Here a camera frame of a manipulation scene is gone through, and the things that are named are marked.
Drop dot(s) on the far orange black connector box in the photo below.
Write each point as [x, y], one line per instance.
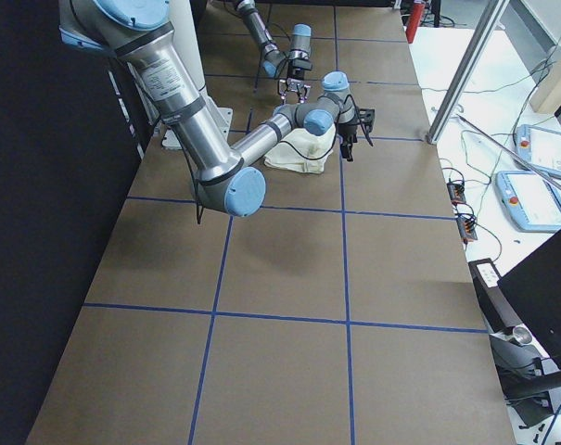
[456, 191]

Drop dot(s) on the orange black connector box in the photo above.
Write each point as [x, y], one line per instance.
[466, 227]
[456, 191]

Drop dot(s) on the black box white label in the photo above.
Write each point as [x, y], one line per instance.
[495, 307]

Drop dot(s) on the aluminium frame post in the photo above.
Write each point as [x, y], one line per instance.
[477, 44]

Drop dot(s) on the black monitor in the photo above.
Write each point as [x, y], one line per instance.
[533, 289]

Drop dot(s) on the cream long-sleeve cat shirt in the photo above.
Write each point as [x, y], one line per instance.
[302, 152]

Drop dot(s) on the near orange black connector box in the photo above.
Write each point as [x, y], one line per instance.
[466, 227]

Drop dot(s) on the red cylinder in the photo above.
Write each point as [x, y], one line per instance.
[416, 14]

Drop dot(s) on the metal reacher grabber tool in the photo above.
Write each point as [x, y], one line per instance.
[547, 178]

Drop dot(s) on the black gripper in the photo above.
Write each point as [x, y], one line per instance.
[295, 84]
[348, 130]

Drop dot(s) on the far blue teach pendant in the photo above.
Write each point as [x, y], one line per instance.
[540, 147]

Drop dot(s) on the blue teach pendant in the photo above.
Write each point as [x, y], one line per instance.
[531, 204]
[540, 147]

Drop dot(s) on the near blue teach pendant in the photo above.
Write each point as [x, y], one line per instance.
[531, 204]

